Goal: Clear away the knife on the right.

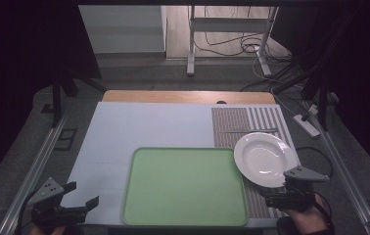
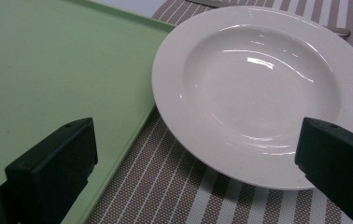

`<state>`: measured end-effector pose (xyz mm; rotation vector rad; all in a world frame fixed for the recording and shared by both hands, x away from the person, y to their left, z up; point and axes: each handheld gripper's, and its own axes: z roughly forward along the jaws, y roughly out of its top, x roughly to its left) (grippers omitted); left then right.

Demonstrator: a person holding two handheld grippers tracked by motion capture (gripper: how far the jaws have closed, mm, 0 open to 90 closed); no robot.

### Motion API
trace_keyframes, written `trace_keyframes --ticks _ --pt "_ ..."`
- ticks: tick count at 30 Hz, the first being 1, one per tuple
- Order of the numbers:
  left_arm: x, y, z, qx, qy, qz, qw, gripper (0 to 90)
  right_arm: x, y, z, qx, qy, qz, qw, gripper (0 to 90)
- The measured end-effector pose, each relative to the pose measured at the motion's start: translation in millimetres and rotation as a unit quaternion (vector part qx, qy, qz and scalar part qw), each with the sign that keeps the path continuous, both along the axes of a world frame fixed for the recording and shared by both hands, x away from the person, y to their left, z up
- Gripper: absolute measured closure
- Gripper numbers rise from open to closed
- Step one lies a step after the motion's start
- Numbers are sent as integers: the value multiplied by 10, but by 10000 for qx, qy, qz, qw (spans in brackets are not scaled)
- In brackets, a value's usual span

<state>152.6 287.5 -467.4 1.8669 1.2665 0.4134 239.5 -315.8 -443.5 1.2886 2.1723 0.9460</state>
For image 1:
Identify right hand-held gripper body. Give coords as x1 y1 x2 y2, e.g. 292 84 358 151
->
264 164 331 212

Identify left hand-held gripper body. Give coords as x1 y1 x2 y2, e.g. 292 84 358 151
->
26 177 89 229

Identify white plate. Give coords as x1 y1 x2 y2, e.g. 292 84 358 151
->
233 131 301 189

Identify person's left hand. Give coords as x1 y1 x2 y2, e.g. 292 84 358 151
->
29 224 68 235

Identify person's right hand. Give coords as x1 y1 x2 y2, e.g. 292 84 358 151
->
282 201 334 235

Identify dark floor plate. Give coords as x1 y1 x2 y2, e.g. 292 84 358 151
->
53 128 78 152

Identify white power strip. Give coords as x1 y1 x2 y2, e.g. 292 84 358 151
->
292 113 321 138

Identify striped grey placemat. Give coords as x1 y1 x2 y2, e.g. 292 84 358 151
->
210 106 302 220

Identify green tray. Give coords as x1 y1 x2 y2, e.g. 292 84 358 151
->
120 146 250 228

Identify light blue table mat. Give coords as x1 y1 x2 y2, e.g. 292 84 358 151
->
60 101 302 228

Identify black tripod stand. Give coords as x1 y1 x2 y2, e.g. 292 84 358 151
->
270 62 341 132
40 63 108 129

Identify white cabinet panel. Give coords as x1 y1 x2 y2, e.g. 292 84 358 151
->
77 4 168 55

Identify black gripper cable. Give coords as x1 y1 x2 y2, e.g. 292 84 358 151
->
313 191 335 229
16 191 39 235

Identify aluminium rail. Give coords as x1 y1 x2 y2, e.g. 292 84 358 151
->
303 103 370 235
0 113 70 235

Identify black cable loop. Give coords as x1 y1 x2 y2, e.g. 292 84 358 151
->
295 146 335 179

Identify black floor cables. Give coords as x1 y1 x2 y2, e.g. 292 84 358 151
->
192 5 304 93

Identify white metal stand frame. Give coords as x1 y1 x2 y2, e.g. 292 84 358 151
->
186 5 279 78

